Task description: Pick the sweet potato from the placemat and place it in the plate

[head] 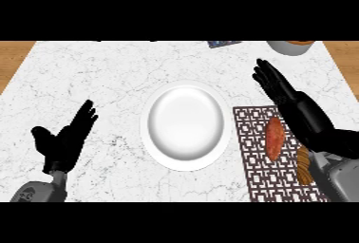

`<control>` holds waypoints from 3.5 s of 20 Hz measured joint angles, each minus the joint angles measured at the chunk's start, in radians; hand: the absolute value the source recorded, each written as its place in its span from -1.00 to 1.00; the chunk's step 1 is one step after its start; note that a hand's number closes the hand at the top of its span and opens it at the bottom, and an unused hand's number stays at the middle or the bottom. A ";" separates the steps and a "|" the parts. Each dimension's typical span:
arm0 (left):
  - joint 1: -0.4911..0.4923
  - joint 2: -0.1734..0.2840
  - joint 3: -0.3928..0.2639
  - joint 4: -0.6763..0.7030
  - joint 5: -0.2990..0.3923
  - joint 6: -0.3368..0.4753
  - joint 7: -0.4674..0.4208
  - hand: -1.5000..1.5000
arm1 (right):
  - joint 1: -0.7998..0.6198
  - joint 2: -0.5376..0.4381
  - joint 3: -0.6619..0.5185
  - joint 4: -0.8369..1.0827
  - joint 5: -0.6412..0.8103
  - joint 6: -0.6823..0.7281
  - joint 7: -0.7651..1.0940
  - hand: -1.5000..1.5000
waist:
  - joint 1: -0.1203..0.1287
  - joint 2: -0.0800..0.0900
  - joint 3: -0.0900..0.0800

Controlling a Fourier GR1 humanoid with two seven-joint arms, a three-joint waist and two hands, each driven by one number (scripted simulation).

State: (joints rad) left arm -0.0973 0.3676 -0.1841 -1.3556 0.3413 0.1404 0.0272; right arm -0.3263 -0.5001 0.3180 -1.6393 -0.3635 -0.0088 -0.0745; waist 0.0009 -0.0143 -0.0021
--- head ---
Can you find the blue patterned flat object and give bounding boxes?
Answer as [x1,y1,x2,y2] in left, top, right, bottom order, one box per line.
[207,40,244,49]

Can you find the white round plate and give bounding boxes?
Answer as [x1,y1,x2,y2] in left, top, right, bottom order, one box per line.
[139,79,235,173]

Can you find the grey bowl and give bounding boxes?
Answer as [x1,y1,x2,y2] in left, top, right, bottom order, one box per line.
[264,40,317,57]

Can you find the orange-red sweet potato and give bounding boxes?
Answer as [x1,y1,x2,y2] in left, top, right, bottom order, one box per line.
[263,116,286,162]

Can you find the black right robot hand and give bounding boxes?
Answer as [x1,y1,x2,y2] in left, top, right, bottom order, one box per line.
[251,58,359,160]

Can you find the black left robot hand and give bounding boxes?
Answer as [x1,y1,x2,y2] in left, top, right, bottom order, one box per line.
[29,99,99,176]

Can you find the brown patterned placemat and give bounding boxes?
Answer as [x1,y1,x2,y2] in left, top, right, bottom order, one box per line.
[232,104,331,203]

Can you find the golden brown croissant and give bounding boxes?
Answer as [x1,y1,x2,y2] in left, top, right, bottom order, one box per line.
[295,144,316,187]

